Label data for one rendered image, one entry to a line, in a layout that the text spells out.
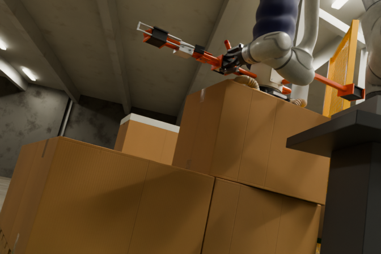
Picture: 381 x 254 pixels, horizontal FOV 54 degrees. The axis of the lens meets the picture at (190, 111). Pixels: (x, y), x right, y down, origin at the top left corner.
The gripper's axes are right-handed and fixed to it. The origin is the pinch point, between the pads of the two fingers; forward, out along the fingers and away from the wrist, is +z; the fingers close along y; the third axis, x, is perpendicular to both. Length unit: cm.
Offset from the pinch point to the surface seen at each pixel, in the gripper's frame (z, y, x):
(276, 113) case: -19.8, 19.3, 20.6
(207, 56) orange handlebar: -2.4, 0.6, -9.2
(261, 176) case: -20, 47, 18
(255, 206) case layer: -19, 60, 18
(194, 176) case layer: -19, 54, -13
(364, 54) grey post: 188, -191, 344
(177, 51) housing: 0.4, 3.0, -23.0
